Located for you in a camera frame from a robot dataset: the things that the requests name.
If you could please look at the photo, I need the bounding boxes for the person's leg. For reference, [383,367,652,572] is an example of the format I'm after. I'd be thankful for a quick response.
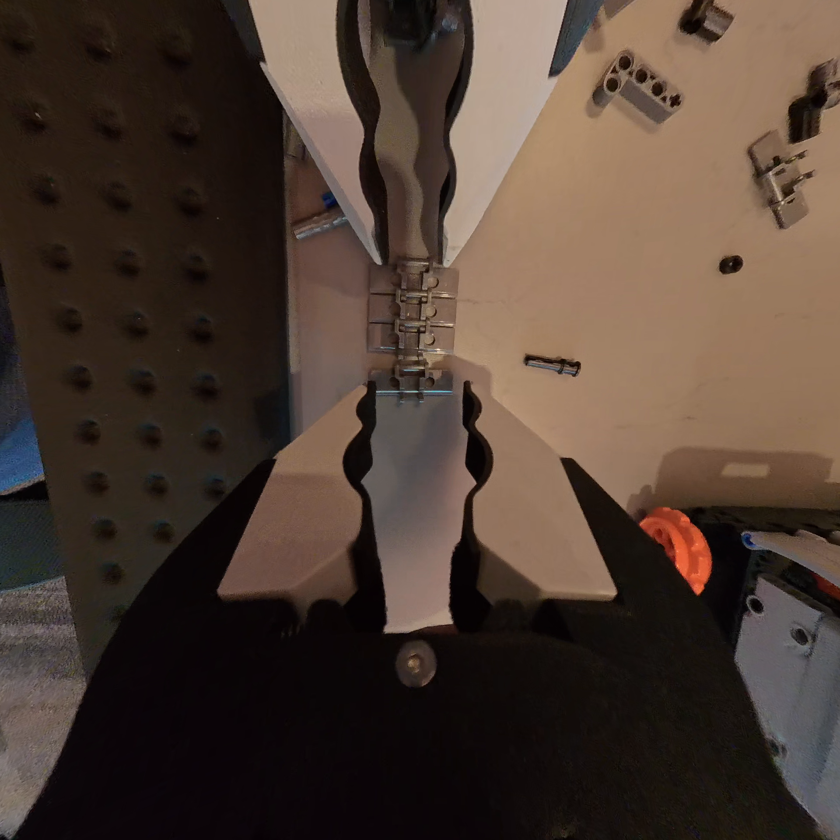
[0,276,47,500]

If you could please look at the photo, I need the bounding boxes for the grey tube connector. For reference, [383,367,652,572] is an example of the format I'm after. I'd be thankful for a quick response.
[292,211,345,240]

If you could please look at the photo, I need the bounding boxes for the black and grey connector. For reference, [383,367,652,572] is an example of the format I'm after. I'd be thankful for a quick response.
[786,59,840,142]

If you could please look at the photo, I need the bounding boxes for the grey plate with clips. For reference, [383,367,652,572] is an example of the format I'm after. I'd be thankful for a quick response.
[748,130,816,229]

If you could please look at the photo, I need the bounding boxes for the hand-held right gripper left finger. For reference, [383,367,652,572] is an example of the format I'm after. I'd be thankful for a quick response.
[217,379,388,634]

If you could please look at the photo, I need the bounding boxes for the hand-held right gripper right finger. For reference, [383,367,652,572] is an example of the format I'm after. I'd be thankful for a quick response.
[449,379,627,634]

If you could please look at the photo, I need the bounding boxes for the black round connector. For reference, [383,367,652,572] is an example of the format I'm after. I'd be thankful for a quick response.
[679,0,735,42]

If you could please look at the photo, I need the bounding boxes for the grey clip plate assembly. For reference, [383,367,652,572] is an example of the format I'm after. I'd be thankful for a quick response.
[367,259,460,404]

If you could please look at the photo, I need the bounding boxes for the black dimpled foam pad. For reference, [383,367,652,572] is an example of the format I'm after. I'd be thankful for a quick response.
[0,0,293,677]

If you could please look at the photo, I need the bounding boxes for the grey perforated beam assembly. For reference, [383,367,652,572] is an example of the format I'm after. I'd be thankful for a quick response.
[592,49,683,126]

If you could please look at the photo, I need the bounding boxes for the black toy car orange wheels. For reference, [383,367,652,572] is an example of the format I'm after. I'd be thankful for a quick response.
[640,505,840,834]

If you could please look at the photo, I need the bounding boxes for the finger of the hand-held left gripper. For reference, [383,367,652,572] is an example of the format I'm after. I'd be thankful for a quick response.
[249,0,398,266]
[436,0,572,265]

